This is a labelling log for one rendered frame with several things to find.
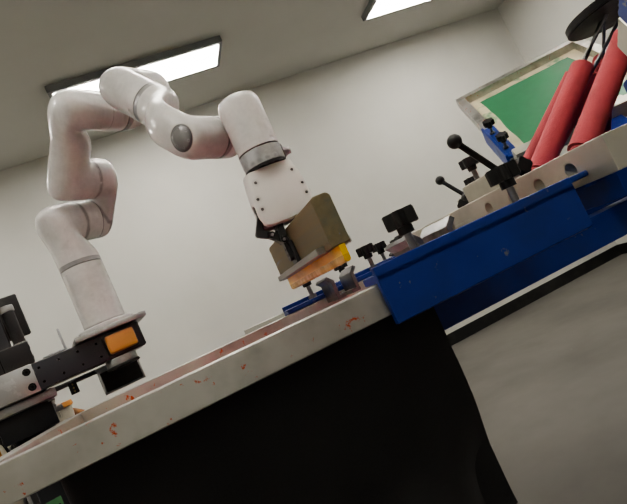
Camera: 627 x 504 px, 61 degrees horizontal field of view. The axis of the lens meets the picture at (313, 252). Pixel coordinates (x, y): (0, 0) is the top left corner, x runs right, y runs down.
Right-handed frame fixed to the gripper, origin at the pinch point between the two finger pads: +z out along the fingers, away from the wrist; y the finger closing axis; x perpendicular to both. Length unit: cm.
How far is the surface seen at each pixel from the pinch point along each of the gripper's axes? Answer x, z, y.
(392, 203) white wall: -381, -37, -204
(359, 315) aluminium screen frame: 29.4, 11.9, 5.2
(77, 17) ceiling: -212, -190, 8
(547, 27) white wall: -335, -136, -421
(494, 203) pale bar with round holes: 8.9, 6.5, -31.6
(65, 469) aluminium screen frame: 30, 13, 38
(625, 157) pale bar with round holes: 34.3, 8.2, -33.5
